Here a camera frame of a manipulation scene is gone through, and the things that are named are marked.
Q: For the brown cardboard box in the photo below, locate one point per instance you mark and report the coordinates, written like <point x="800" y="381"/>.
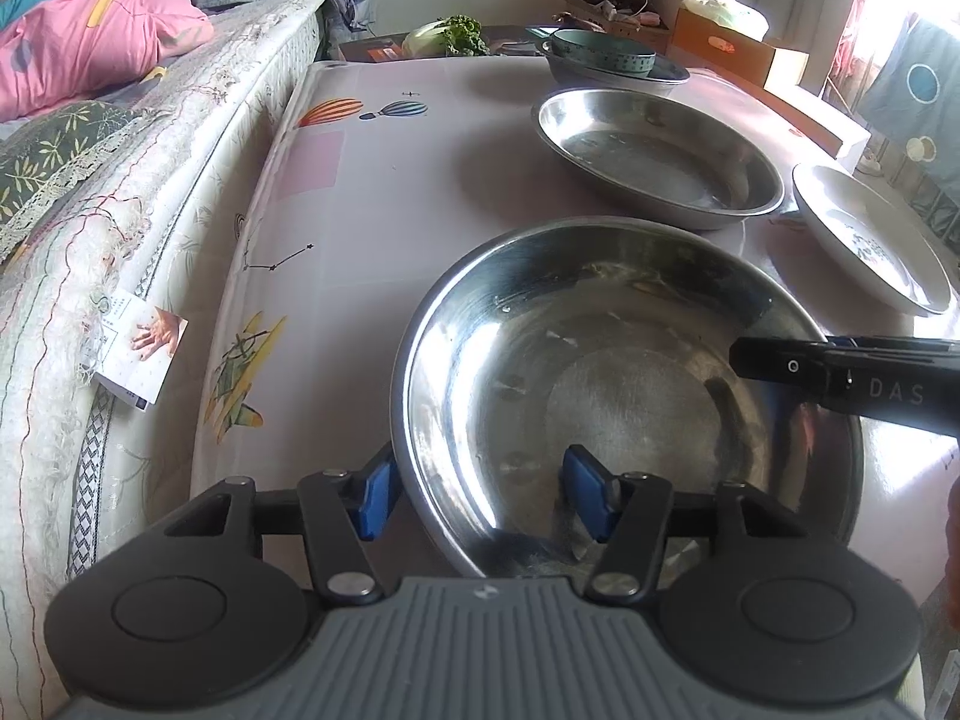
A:
<point x="742" y="52"/>

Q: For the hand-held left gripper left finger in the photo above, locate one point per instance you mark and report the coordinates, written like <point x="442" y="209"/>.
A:
<point x="379" y="499"/>

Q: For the napa cabbage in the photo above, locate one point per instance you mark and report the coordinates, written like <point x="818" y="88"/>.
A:
<point x="442" y="37"/>

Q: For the deep steel plate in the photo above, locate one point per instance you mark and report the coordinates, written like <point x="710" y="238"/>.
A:
<point x="660" y="157"/>

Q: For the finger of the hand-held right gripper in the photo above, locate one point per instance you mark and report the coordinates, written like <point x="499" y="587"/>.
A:
<point x="780" y="366"/>

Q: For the shallow steel plate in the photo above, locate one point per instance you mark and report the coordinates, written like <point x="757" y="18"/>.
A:
<point x="600" y="330"/>

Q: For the white mattress label card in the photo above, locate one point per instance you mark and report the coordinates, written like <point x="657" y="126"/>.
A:
<point x="135" y="345"/>

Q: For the wide steel bowl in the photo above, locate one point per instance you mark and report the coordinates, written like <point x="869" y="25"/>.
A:
<point x="667" y="75"/>

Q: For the blue hanging cloth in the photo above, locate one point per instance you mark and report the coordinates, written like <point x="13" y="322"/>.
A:
<point x="915" y="90"/>

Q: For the pink hanging garment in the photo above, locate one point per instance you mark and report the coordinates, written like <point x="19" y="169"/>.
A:
<point x="855" y="37"/>

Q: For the white plastic bag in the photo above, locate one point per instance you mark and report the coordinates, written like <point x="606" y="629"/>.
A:
<point x="724" y="11"/>

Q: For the pink floral quilt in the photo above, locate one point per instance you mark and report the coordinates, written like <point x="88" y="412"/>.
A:
<point x="82" y="37"/>

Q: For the large white cardboard box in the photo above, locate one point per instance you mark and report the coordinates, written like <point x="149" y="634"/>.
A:
<point x="817" y="127"/>

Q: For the small open cardboard box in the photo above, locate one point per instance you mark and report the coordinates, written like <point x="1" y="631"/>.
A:
<point x="600" y="11"/>

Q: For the teal ceramic bowl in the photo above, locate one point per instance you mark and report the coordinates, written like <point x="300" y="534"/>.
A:
<point x="600" y="52"/>

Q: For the white ceramic plate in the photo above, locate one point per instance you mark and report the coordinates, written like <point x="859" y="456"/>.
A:
<point x="862" y="232"/>

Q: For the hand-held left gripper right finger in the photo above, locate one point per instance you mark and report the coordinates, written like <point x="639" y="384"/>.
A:
<point x="589" y="491"/>

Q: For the white quilted mattress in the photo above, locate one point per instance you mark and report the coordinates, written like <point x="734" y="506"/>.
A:
<point x="150" y="202"/>

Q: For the pink printed tablecloth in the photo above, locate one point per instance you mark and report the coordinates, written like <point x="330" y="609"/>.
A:
<point x="360" y="187"/>

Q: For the green leaf-patterned pillow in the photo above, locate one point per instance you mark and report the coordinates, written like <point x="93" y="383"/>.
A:
<point x="52" y="157"/>

